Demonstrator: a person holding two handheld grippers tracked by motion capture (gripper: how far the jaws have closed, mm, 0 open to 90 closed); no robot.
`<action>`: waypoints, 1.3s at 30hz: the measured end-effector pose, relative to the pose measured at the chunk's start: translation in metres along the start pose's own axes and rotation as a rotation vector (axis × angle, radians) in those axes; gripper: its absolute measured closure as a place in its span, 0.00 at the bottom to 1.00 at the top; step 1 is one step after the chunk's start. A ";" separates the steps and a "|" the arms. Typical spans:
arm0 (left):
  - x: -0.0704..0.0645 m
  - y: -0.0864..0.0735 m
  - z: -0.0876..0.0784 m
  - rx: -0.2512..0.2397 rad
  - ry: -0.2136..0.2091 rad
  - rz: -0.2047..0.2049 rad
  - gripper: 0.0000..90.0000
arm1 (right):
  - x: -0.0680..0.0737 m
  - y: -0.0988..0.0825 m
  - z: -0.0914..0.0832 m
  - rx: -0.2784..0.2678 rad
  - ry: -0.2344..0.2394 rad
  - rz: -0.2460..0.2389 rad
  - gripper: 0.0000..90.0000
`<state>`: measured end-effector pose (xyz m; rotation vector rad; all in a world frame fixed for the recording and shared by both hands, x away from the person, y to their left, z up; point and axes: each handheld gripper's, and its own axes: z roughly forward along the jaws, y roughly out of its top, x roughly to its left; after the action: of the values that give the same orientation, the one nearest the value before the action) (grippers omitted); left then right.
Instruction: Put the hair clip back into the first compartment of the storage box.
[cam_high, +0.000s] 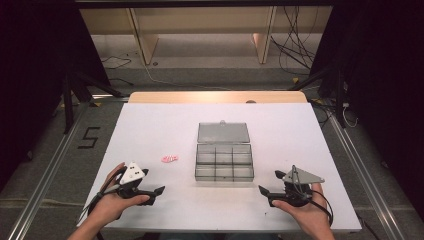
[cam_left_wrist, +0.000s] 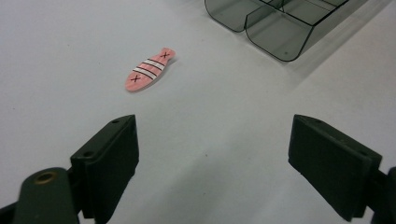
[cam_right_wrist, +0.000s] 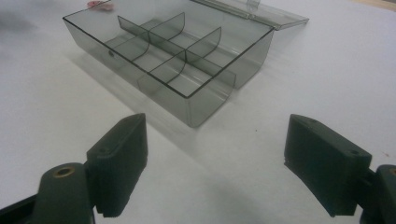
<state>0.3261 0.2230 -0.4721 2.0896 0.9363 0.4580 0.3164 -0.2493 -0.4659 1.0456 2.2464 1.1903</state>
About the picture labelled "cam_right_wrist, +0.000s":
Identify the small pink item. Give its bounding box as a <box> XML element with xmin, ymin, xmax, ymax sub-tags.
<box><xmin>87</xmin><ymin>0</ymin><xmax>115</xmax><ymax>12</ymax></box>

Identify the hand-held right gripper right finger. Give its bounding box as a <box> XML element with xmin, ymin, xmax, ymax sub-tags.
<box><xmin>283</xmin><ymin>113</ymin><xmax>373</xmax><ymax>217</ymax></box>

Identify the clear grey plastic compartment box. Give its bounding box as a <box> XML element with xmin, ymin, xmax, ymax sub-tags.
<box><xmin>62</xmin><ymin>0</ymin><xmax>310</xmax><ymax>129</ymax></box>

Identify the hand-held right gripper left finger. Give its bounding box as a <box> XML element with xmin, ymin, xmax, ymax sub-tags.
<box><xmin>85</xmin><ymin>112</ymin><xmax>149</xmax><ymax>218</ymax></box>

